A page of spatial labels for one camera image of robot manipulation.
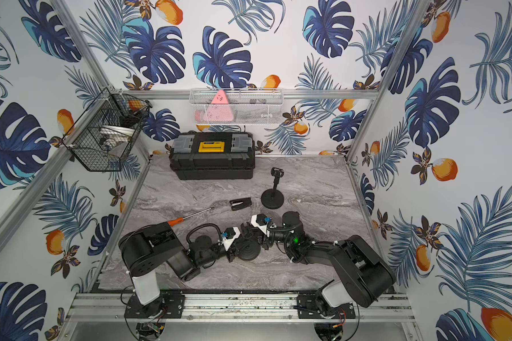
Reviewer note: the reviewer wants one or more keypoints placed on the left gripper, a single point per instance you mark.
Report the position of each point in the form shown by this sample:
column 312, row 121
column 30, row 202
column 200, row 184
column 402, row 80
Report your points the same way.
column 239, row 241

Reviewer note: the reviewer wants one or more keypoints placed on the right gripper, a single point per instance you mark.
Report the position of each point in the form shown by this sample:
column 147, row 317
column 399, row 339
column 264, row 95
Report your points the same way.
column 264, row 241

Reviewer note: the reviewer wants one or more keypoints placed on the black round stand base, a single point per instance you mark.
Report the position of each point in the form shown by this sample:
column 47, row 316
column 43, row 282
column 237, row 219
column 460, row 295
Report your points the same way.
column 248, row 250

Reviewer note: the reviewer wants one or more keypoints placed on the black stand pole with clip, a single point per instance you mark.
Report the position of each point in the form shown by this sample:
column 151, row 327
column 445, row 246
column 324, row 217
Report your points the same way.
column 277, row 173

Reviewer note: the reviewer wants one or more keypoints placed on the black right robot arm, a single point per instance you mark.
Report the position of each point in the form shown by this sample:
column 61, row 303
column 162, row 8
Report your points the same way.
column 363, row 276

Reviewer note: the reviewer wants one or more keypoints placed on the black plastic toolbox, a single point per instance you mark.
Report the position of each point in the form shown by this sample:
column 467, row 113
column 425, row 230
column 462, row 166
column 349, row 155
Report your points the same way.
column 213, row 156

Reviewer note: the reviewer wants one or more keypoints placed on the pink triangular object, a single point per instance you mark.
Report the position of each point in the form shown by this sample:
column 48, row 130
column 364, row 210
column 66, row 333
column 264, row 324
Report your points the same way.
column 218, row 111

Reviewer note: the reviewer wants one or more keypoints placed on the orange handled screwdriver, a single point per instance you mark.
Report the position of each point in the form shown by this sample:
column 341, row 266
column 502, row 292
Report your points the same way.
column 179, row 220

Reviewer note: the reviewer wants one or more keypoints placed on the white mesh wall basket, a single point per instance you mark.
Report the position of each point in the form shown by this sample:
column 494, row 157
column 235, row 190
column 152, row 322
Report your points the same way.
column 251, row 106

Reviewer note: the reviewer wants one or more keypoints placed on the aluminium front rail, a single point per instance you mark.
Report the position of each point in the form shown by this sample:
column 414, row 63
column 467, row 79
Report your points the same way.
column 229, row 308

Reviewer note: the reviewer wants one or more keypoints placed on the black wire basket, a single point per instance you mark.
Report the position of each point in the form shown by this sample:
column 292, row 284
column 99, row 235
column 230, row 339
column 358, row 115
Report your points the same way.
column 111, row 125

